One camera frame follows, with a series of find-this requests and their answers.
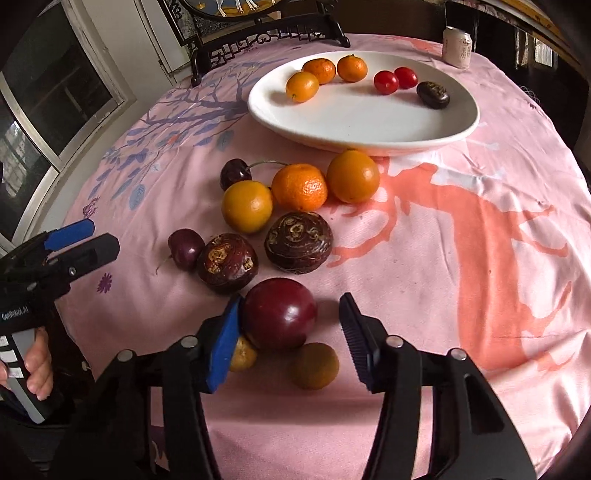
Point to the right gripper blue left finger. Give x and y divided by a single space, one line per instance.
223 336

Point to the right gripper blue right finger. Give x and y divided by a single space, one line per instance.
365 336

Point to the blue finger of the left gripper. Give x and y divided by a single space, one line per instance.
84 258
68 235

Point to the tan longan front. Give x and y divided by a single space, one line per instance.
243 357

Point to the tan longan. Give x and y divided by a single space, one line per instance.
315 366
243 357

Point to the red plum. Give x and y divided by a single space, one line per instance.
279 313

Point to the water chestnut front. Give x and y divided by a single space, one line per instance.
227 263

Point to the water chestnut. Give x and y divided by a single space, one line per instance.
299 242
433 95
227 263

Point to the dark cherry front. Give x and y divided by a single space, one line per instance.
185 246

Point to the yellow-orange kumquat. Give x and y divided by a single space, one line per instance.
247 206

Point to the small mandarin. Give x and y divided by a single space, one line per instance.
300 187

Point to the smooth orange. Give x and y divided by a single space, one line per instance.
353 177

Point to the dark cherry with stem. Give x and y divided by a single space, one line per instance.
237 170

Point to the red cherry tomato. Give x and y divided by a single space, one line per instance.
407 78
386 82

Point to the orange kumquat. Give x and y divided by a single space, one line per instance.
302 86

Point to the large mandarin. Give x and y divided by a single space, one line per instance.
323 69
352 69

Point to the person's left hand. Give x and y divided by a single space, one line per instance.
38 362

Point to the pink printed tablecloth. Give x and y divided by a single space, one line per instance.
483 245

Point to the white oval plate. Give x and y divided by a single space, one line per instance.
356 116

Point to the round deer art screen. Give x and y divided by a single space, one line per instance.
214 32

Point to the white drink can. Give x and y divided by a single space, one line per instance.
457 48

